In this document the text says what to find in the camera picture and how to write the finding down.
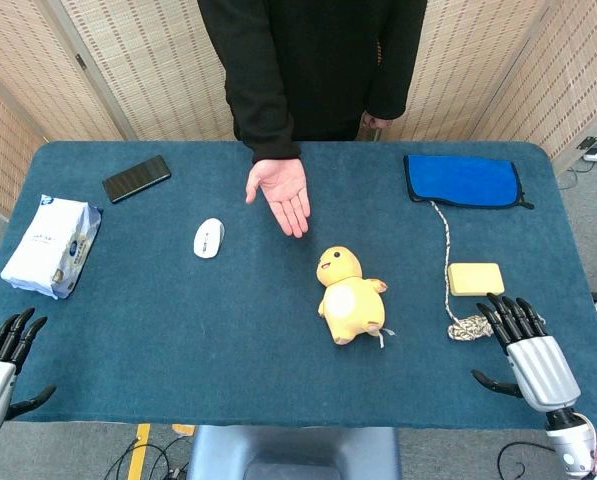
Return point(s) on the person's hanging hand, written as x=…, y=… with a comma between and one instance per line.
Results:
x=375, y=121

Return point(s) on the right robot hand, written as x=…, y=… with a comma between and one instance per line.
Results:
x=542, y=363

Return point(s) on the person's open hand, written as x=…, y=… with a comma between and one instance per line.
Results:
x=284, y=192

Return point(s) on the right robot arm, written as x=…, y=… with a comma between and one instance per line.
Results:
x=575, y=442

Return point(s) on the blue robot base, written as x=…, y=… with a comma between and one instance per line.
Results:
x=294, y=452

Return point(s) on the person in black sweater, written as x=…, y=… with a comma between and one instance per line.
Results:
x=308, y=65

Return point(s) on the yellow plush duck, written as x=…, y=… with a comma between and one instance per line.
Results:
x=347, y=296

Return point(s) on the white computer mouse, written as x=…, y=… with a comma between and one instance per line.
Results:
x=208, y=238

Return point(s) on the blue cloth pouch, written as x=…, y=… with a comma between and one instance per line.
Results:
x=460, y=179

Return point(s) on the yellow sponge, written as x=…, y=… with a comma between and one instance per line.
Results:
x=475, y=279

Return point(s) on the white tissue pack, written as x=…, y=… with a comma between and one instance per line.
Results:
x=50, y=247

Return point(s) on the black smartphone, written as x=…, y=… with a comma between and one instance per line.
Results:
x=136, y=178

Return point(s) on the blue table cloth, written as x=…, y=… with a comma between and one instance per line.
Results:
x=178, y=325

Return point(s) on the bamboo folding screen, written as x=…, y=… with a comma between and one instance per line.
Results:
x=153, y=65

